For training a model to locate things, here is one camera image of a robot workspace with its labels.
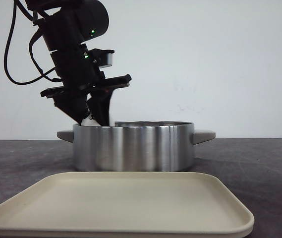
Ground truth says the beige plastic tray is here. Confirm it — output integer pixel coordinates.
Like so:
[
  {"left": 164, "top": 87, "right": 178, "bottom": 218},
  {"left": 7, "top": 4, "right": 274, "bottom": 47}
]
[{"left": 0, "top": 172, "right": 255, "bottom": 238}]

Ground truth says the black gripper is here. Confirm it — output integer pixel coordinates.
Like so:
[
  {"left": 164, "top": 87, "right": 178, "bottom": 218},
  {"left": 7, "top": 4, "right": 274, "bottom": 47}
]
[{"left": 41, "top": 44, "right": 131, "bottom": 126}]

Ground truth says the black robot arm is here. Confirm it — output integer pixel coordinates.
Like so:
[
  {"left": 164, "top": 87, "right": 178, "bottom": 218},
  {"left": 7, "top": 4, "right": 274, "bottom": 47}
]
[{"left": 13, "top": 0, "right": 131, "bottom": 126}]

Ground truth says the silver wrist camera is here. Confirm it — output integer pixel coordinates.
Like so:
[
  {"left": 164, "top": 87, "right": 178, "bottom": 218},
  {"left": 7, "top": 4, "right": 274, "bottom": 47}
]
[{"left": 88, "top": 49, "right": 114, "bottom": 68}]

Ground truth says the stainless steel steamer pot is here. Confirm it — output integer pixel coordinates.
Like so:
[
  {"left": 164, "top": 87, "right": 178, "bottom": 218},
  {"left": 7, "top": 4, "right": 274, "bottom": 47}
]
[{"left": 57, "top": 121, "right": 216, "bottom": 172}]

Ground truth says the panda bun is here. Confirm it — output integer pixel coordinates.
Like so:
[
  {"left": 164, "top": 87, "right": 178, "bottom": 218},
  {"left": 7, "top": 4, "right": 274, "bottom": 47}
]
[{"left": 81, "top": 111, "right": 114, "bottom": 126}]

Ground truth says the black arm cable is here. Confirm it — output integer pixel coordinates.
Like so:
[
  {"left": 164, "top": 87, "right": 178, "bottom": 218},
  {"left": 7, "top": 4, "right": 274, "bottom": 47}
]
[{"left": 3, "top": 0, "right": 62, "bottom": 85}]

